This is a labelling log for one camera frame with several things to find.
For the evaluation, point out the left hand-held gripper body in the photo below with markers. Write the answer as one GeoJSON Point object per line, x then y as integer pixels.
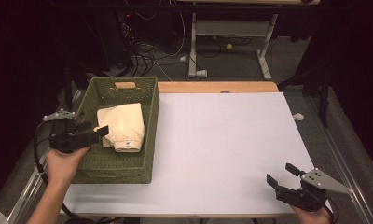
{"type": "Point", "coordinates": [72, 141]}

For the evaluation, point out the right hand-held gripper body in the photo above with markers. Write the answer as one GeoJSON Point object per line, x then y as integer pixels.
{"type": "Point", "coordinates": [306, 197]}

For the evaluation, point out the cream pants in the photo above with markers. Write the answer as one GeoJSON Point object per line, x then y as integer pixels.
{"type": "Point", "coordinates": [124, 124]}

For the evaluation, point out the green woven basket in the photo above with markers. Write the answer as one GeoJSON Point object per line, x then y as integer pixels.
{"type": "Point", "coordinates": [125, 165]}

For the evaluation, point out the person's right hand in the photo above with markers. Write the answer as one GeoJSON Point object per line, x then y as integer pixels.
{"type": "Point", "coordinates": [313, 217]}

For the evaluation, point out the person's left hand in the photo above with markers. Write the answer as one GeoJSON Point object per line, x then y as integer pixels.
{"type": "Point", "coordinates": [62, 166]}

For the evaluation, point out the black metal stand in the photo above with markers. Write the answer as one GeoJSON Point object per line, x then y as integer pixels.
{"type": "Point", "coordinates": [68, 90]}
{"type": "Point", "coordinates": [323, 99]}

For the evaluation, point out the white table mat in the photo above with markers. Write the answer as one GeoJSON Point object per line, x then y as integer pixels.
{"type": "Point", "coordinates": [231, 149]}

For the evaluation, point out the crumpled white paper scrap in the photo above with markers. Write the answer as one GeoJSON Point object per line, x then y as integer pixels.
{"type": "Point", "coordinates": [298, 117]}

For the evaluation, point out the white power plug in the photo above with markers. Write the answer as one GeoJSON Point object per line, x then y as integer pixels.
{"type": "Point", "coordinates": [183, 58]}

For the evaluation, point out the yellow tennis ball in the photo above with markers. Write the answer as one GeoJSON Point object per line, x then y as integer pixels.
{"type": "Point", "coordinates": [229, 46]}

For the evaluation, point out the aluminium rail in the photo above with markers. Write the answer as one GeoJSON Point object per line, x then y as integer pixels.
{"type": "Point", "coordinates": [340, 161]}
{"type": "Point", "coordinates": [26, 193]}

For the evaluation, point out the white metal desk frame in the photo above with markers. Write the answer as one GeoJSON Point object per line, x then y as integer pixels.
{"type": "Point", "coordinates": [229, 28]}

